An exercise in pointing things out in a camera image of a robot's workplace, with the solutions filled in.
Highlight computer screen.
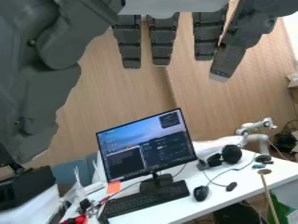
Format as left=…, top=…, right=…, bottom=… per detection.
left=95, top=107, right=200, bottom=184

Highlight small white jointed device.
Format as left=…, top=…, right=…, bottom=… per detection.
left=234, top=116, right=279, bottom=152

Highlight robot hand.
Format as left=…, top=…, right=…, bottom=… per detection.
left=0, top=0, right=298, bottom=168

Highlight white desk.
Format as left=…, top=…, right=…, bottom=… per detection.
left=52, top=134, right=298, bottom=224

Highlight orange sticky note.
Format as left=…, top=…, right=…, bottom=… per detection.
left=105, top=181, right=123, bottom=195

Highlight black headphones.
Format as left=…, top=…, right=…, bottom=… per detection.
left=205, top=143, right=245, bottom=168

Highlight thin stick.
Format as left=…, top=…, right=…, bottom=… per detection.
left=257, top=168, right=282, bottom=224

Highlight black bag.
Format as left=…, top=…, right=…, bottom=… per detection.
left=0, top=165, right=57, bottom=212

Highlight black keyboard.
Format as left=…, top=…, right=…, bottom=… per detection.
left=97, top=179, right=192, bottom=220

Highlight black mouse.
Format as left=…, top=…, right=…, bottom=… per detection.
left=192, top=184, right=212, bottom=203

